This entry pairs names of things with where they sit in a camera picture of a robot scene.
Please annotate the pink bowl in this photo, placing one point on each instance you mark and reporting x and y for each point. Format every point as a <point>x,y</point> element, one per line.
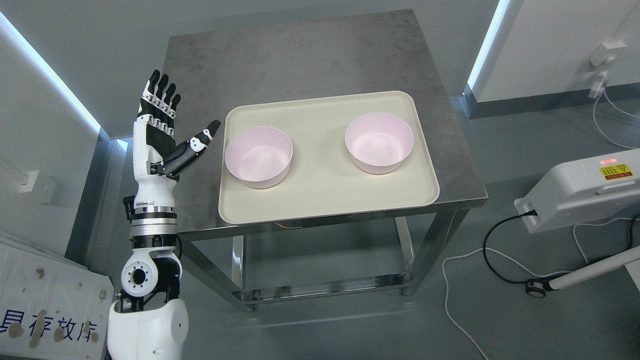
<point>260,156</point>
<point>379,142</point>

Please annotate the cream plastic tray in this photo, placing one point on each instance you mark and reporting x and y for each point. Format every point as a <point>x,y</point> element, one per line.
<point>323,180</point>

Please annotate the white stand leg with caster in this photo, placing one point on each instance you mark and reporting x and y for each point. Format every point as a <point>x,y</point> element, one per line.
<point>627,258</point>

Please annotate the white wall socket with plug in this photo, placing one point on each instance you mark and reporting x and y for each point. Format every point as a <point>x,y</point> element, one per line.
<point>605,55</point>

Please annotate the stainless steel table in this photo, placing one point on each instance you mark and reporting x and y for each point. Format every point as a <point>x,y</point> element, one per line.
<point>219,71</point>

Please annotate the white signboard with blue text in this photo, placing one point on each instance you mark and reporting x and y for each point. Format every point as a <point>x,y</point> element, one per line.
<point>50,307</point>

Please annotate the white machine with warning label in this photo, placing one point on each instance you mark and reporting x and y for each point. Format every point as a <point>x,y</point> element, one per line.
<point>582,191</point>

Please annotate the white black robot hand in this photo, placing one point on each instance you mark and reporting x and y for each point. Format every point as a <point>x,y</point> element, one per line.
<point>157,157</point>

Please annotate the white wall socket left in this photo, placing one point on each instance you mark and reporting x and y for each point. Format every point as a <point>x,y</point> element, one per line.
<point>31,183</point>

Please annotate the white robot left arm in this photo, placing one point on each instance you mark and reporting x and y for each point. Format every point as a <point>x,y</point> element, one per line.
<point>148,320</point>

